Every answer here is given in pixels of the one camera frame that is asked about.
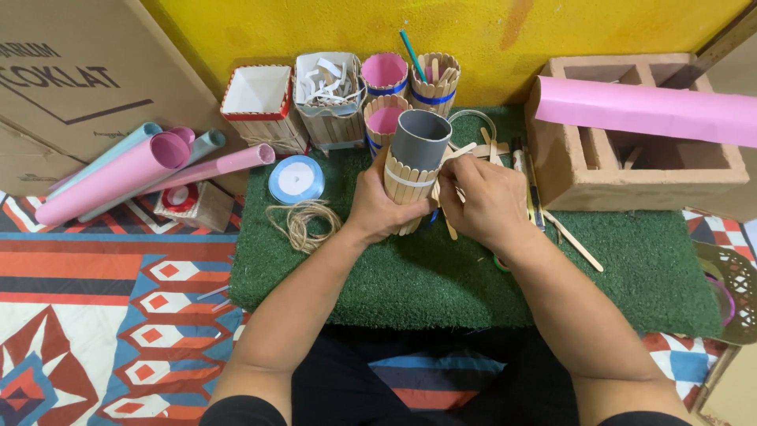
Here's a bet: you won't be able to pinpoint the person's right hand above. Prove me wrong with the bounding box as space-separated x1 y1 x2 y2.
438 154 534 253

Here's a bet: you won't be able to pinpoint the person's left hand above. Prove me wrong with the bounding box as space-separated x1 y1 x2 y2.
345 148 438 247

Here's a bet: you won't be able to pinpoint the ring of wooden craft sticks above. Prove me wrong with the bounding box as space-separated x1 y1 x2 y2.
382 148 442 237

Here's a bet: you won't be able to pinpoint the single wooden craft stick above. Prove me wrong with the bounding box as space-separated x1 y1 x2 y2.
440 141 477 166

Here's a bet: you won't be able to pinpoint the grey plastic pipe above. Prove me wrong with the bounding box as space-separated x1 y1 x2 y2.
390 109 454 174

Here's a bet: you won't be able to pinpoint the yellow black utility knife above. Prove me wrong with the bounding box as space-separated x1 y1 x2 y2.
523 139 546 232

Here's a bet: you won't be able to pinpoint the white rubber band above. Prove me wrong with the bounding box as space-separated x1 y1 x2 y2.
383 166 440 189

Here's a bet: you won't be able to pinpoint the small heap of craft sticks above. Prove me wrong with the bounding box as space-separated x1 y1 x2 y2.
449 127 511 168

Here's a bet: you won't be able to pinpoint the coil of jute twine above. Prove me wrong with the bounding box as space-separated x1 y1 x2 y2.
265 199 343 256

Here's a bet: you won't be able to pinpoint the light blue ribbon spool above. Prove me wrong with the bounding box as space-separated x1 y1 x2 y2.
268 155 325 206

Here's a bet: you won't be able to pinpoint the clear tape roll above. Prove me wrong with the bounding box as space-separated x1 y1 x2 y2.
447 109 498 150

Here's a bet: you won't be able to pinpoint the pink-lined round stick holder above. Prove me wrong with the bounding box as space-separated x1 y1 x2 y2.
362 94 414 159
360 52 410 99

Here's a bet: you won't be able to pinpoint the long wooden craft stick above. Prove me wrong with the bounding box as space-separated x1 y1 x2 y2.
542 209 604 273

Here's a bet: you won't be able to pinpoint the green artificial grass mat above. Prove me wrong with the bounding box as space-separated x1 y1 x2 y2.
229 105 725 339

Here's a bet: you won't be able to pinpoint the square stick box paper shreds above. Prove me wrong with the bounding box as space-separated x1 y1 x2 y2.
293 51 367 150

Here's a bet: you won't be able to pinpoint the round stick holder with sticks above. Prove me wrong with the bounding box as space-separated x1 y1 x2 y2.
409 52 461 117

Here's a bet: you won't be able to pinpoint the square stick box red trim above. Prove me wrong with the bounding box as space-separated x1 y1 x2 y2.
220 64 310 156

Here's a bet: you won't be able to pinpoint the hollow concrete block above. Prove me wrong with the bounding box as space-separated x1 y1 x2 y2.
524 53 751 213

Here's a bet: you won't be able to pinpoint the thin pink paper roll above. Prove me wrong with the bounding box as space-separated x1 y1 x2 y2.
137 143 276 197

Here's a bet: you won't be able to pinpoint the small brown cardboard box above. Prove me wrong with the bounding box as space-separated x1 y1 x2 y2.
153 180 236 233

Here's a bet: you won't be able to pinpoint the teal pencil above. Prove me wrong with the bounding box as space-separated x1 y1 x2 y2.
399 29 428 84

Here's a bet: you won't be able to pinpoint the grey-blue paper roll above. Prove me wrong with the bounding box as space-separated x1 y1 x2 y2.
77 129 227 224

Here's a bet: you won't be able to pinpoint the long pink paper roll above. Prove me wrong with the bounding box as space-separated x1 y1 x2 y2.
533 75 757 149

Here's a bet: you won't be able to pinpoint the person's black trousers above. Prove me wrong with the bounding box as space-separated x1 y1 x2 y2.
200 324 694 426

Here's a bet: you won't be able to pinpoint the red ribbon spool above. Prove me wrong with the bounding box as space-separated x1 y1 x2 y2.
161 183 200 213

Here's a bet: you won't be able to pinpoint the gold lace paper doily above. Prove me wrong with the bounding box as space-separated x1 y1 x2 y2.
692 240 757 346

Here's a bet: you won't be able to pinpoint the light blue paper roll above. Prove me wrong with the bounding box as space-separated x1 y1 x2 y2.
46 122 164 202

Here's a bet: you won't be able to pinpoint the thick pink paper roll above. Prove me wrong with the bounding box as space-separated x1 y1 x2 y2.
34 131 192 227

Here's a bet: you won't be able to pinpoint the patterned floor mat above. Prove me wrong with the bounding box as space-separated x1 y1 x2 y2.
0 189 757 426

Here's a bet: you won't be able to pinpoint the flat cardboard piece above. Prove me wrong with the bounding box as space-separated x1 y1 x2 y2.
691 342 757 426

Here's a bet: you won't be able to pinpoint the large brown cardboard box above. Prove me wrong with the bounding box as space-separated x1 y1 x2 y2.
0 0 250 198

